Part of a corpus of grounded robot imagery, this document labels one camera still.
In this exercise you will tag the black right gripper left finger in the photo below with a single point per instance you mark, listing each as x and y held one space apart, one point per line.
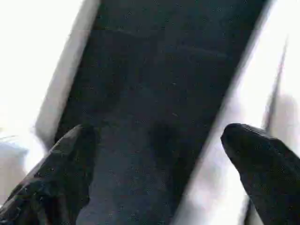
47 187

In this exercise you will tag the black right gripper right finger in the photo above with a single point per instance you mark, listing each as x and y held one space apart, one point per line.
272 178

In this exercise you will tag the black mat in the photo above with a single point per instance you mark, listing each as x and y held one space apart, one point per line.
154 93

